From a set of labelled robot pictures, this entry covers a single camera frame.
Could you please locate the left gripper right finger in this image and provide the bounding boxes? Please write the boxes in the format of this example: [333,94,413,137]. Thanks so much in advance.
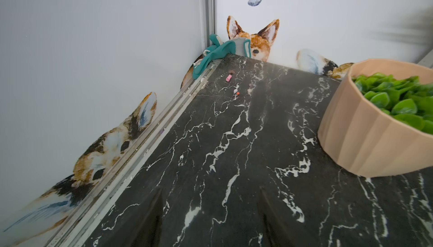
[258,189,295,247]

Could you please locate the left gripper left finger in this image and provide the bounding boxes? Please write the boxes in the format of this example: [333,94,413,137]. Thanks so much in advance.
[121,189,163,247]

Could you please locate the pink pot with green plant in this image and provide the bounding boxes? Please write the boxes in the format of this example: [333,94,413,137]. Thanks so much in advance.
[318,59,433,178]

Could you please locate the teal grey cloth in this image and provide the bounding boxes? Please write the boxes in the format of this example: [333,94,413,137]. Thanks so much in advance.
[192,34,252,80]

